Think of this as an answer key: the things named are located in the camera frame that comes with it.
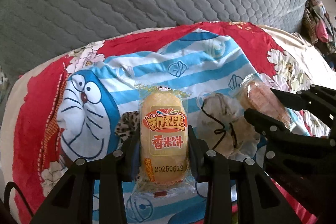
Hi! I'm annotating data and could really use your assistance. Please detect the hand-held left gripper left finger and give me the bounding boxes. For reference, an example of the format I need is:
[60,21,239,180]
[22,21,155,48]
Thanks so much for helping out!
[29,132,142,224]

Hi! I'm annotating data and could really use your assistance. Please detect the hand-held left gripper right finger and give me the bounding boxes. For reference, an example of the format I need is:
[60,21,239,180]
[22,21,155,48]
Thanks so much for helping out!
[188,126,302,224]

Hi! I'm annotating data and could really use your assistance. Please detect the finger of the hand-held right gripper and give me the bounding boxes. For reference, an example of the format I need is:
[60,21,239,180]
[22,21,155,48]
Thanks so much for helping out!
[244,108,336,162]
[270,84,336,120]

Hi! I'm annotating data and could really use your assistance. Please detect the leopard print scrunchie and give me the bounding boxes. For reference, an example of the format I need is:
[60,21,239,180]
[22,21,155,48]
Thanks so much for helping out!
[115,111,141,145]

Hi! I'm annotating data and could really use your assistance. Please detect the clear cracker packet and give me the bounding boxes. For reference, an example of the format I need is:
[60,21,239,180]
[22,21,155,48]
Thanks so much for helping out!
[231,74,292,130]

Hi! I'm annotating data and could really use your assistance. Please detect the sheer drawstring pouch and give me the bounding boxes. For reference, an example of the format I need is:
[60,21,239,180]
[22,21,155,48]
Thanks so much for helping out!
[197,91,261,159]

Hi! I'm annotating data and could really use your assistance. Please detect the yellow rice cracker packet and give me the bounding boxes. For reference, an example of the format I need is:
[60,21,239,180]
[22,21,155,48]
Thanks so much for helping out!
[130,81,196,199]

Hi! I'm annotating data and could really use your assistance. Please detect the blue striped cartoon cloth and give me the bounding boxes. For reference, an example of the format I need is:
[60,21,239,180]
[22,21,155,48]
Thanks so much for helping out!
[56,31,311,224]

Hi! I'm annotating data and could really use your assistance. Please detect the pile of clothing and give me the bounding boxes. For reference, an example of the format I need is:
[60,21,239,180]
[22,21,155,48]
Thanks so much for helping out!
[302,0,336,70]

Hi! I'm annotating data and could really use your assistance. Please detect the red floral blanket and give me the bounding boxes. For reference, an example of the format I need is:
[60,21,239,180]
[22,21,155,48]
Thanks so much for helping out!
[9,21,336,224]

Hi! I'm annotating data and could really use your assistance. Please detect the black cable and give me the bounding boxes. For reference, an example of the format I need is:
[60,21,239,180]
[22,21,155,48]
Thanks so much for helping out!
[4,181,34,217]

